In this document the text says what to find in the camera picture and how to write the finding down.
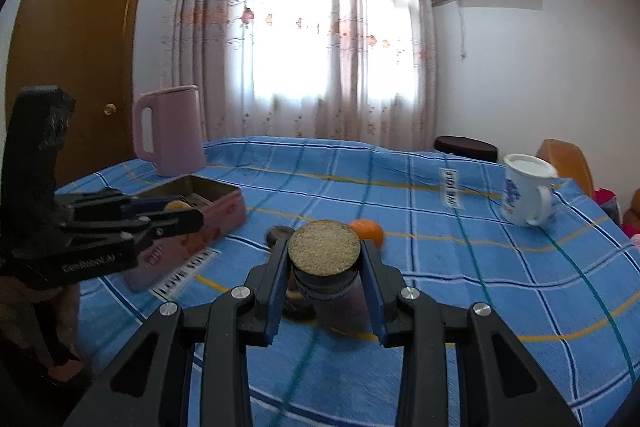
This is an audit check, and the white mug with blue print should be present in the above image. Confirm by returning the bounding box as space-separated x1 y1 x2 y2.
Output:
501 153 562 228

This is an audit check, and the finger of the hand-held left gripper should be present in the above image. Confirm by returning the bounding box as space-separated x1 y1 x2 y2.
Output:
54 208 206 254
56 188 169 224

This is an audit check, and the air conditioner cable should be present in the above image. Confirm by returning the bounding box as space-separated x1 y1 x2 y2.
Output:
457 0 469 60

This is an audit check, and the floral sheer curtain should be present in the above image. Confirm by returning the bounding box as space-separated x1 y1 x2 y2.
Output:
160 0 439 154

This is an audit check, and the orange chair back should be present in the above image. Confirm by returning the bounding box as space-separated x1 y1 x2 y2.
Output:
536 138 596 200

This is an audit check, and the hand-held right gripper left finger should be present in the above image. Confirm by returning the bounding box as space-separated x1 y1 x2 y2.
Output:
62 249 293 427

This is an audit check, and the red cloth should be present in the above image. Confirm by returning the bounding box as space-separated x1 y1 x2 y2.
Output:
592 188 640 248

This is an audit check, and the brown wooden door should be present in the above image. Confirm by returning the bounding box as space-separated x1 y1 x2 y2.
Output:
9 0 151 188

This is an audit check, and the pink electric kettle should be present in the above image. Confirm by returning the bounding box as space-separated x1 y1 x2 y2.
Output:
132 85 207 178

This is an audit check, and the blue checked tablecloth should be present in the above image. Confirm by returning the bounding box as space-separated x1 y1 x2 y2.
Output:
55 136 640 427

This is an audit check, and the dark brown round stool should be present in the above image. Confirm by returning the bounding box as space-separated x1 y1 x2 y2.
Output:
433 136 499 164

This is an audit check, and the pink tin box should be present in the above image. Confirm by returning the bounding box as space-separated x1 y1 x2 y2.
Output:
122 174 247 293

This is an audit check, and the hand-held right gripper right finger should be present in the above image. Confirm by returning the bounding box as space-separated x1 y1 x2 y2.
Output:
360 239 583 427

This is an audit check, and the small jar with cork lid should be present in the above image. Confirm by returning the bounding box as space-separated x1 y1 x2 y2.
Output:
287 219 362 308

